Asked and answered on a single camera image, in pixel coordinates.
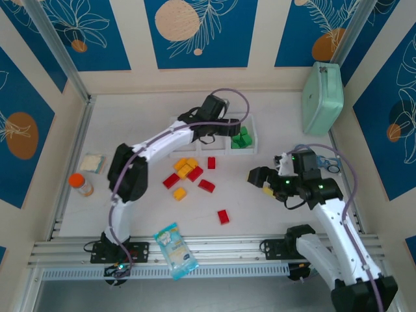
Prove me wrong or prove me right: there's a mint green zip case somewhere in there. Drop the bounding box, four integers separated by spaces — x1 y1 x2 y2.
301 61 345 137

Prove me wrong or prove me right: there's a wet wipes packet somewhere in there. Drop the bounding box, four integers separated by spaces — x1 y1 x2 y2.
152 222 200 281

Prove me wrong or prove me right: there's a wrapped sponge pack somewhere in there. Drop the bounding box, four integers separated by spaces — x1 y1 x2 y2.
80 153 107 173

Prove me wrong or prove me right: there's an orange capped bottle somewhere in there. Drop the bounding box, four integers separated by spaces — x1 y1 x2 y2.
68 173 95 198

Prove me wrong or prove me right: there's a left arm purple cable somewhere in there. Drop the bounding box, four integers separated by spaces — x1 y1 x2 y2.
109 88 251 277

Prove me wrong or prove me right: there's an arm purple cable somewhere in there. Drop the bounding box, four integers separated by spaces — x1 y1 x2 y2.
292 144 384 312
109 88 251 277

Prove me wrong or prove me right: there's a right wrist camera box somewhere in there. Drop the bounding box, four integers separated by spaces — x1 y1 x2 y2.
274 151 298 177

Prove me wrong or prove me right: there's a blue cable bundle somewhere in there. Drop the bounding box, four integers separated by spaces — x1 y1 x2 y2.
313 155 342 176

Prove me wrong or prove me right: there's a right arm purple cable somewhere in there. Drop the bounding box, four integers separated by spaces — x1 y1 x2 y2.
292 144 384 312

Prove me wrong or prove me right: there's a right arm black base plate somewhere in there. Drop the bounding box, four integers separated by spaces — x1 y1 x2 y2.
262 239 313 261

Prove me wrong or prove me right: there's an aluminium rail beam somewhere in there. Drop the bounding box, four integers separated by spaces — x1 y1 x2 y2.
27 234 386 268

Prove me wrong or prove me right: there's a white slotted cable duct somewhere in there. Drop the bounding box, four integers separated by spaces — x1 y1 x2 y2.
41 263 290 281

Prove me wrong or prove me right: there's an aluminium side rail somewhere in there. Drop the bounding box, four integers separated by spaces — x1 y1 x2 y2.
47 96 97 241

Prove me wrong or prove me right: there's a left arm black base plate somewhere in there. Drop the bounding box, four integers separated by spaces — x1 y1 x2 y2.
90 242 150 264

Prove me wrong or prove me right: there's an aluminium frame post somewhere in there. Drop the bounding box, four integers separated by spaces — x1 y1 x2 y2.
330 0 380 66
22 0 92 102

